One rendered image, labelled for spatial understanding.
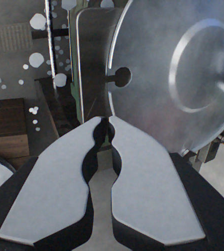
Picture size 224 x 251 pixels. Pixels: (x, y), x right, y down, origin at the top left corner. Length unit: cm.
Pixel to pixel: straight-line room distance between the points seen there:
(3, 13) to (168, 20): 81
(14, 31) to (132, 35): 63
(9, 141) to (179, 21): 63
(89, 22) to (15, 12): 78
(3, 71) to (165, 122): 83
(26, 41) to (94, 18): 62
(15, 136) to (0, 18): 51
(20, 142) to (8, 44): 36
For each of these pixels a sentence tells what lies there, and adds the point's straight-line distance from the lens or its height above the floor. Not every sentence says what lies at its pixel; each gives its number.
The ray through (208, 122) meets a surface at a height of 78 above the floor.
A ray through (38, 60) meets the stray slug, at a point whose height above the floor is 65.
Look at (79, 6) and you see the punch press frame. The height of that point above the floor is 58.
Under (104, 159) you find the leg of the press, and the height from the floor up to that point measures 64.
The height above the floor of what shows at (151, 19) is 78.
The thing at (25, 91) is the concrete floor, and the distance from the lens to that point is 102.
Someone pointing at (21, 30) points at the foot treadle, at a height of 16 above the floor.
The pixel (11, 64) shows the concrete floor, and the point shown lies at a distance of 98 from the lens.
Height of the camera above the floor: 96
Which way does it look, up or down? 51 degrees down
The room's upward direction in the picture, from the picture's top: 139 degrees clockwise
